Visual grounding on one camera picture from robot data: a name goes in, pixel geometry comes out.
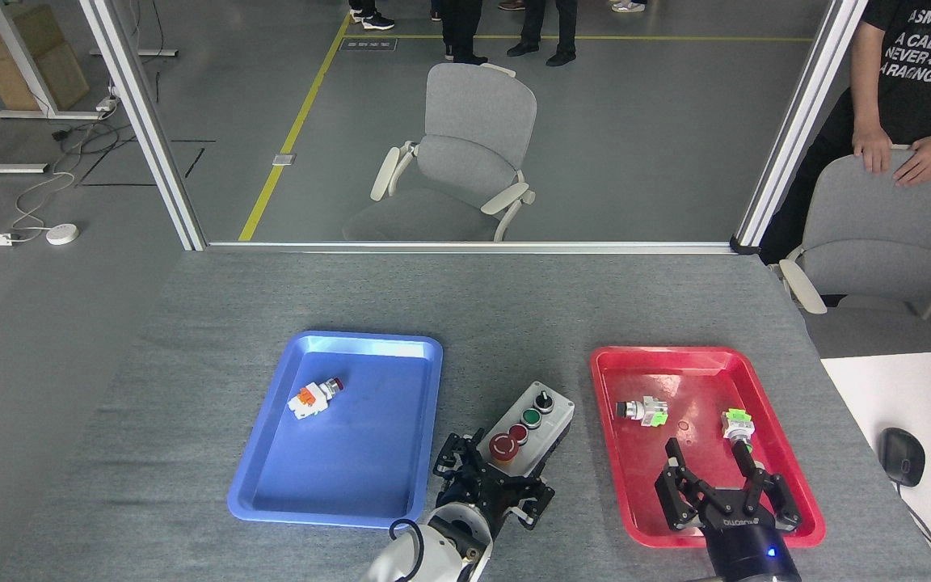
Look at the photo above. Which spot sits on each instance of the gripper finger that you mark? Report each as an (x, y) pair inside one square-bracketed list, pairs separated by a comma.
[(781, 501), (457, 457), (680, 497), (537, 501)]

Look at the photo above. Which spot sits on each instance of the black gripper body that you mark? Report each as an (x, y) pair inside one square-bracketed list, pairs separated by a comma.
[(486, 495), (748, 554)]

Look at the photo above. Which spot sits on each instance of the grey control box with buttons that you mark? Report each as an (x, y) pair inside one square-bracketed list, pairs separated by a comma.
[(542, 424)]

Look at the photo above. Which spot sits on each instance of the black push button green block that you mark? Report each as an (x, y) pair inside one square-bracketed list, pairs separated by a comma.
[(645, 411)]

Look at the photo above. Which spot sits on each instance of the red push button orange block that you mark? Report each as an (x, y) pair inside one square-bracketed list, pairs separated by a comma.
[(309, 399)]

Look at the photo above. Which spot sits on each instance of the person's right hand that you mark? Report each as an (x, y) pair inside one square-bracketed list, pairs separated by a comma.
[(872, 149)]

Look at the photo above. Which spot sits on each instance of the person's left hand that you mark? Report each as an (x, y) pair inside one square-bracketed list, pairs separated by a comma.
[(926, 162)]

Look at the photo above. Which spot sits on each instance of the red plastic tray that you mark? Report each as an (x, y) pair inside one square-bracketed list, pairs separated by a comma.
[(643, 477)]

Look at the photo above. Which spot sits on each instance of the blue plastic tray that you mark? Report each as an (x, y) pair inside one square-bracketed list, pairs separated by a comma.
[(352, 453)]

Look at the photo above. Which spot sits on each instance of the black computer mouse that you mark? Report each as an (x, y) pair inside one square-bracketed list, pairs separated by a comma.
[(902, 457)]

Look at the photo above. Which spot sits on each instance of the white desk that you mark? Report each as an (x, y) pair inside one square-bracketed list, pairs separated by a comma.
[(918, 388)]

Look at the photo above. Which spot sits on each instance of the grey office chair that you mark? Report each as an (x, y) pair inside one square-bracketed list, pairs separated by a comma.
[(878, 218), (473, 105)]

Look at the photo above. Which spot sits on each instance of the metal floor plate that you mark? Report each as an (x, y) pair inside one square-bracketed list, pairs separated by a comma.
[(284, 159)]

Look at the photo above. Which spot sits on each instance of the person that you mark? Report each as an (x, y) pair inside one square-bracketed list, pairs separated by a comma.
[(461, 28), (918, 105), (564, 32), (372, 18), (629, 6), (511, 5)]

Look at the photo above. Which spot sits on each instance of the grey floor sign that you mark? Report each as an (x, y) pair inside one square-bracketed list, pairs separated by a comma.
[(368, 44)]

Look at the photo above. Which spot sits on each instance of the white round device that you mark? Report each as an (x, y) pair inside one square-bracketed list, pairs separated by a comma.
[(62, 234)]

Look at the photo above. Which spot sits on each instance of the white power strip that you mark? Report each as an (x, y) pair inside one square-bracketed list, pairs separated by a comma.
[(107, 103)]

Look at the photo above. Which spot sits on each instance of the white desk foot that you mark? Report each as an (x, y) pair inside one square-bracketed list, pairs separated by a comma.
[(134, 52)]

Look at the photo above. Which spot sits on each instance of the wooden cabinet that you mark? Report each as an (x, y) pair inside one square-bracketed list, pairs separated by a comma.
[(37, 65)]

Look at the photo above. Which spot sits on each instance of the silver aluminium rail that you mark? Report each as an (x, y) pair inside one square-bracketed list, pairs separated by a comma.
[(465, 246)]

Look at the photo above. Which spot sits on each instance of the silver aluminium post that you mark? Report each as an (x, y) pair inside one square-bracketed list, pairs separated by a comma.
[(797, 121), (146, 121)]

